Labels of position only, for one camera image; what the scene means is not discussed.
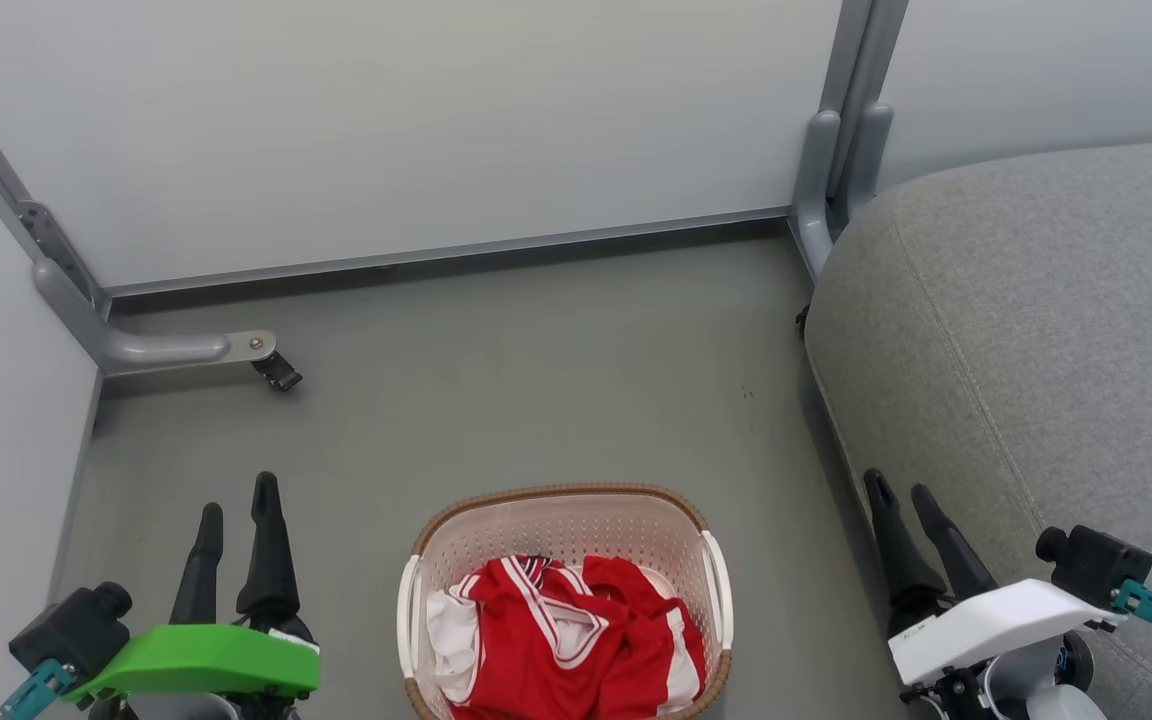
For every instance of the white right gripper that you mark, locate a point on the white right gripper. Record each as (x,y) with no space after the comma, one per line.
(996,620)

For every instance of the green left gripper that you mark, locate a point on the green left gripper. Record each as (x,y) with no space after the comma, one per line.
(206,660)

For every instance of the black caster wheel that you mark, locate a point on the black caster wheel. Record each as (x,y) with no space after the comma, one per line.
(278,372)

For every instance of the teal left camera connector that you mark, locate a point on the teal left camera connector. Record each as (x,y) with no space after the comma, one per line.
(34,692)

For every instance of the grey partition foot with caster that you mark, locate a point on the grey partition foot with caster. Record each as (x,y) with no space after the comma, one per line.
(151,347)

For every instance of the grey double partition post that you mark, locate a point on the grey double partition post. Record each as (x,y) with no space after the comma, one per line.
(861,50)

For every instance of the grey fabric sofa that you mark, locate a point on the grey fabric sofa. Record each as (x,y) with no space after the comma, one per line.
(1036,340)

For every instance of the grey partition bottom rail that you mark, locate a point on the grey partition bottom rail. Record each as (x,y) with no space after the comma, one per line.
(76,480)
(436,250)

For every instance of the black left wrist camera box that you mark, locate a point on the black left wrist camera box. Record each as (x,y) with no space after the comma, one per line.
(71,630)

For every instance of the red jersey with white sleeve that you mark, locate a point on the red jersey with white sleeve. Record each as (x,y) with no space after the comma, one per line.
(526,640)

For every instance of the white plastic laundry basket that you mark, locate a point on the white plastic laundry basket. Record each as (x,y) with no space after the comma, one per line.
(566,525)

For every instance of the red mesh shorts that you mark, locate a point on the red mesh shorts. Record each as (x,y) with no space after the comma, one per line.
(666,640)

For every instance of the grey double partition foot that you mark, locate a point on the grey double partition foot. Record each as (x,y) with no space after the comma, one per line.
(816,180)

